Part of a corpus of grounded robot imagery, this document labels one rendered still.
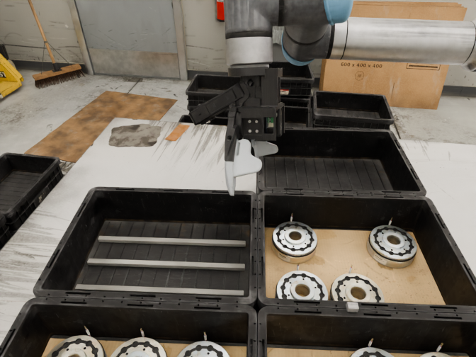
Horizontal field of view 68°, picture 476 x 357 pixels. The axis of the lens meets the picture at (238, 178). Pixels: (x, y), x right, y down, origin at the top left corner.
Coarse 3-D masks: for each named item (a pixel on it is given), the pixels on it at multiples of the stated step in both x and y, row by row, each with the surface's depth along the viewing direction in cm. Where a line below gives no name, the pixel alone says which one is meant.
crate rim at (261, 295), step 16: (272, 192) 84; (288, 192) 84; (432, 208) 79; (448, 240) 72; (464, 272) 66; (272, 304) 61; (288, 304) 61; (304, 304) 61; (320, 304) 61; (336, 304) 61; (368, 304) 61; (384, 304) 61; (400, 304) 61; (416, 304) 61
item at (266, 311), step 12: (264, 312) 60; (276, 312) 60; (288, 312) 60; (300, 312) 61; (312, 312) 61; (324, 312) 60; (336, 312) 60; (348, 312) 60; (360, 312) 60; (372, 312) 60; (384, 312) 60; (396, 312) 60; (408, 312) 60; (420, 312) 60; (432, 312) 60; (264, 324) 58; (264, 336) 56; (264, 348) 55
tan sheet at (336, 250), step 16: (320, 240) 85; (336, 240) 85; (352, 240) 85; (272, 256) 81; (320, 256) 81; (336, 256) 81; (352, 256) 81; (368, 256) 81; (416, 256) 81; (272, 272) 78; (288, 272) 78; (320, 272) 78; (336, 272) 78; (352, 272) 78; (368, 272) 78; (384, 272) 78; (400, 272) 78; (416, 272) 78; (272, 288) 75; (384, 288) 75; (400, 288) 75; (416, 288) 75; (432, 288) 75; (432, 304) 72
